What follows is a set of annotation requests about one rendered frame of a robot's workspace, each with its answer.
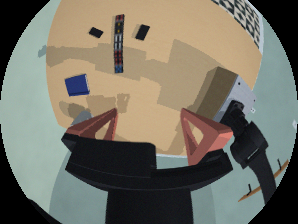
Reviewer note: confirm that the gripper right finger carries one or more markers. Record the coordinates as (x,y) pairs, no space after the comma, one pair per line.
(215,135)

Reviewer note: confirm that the dark blue flat rectangular pad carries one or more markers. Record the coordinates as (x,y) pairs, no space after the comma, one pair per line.
(77,85)

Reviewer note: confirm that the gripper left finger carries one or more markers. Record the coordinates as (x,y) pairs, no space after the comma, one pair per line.
(89,127)

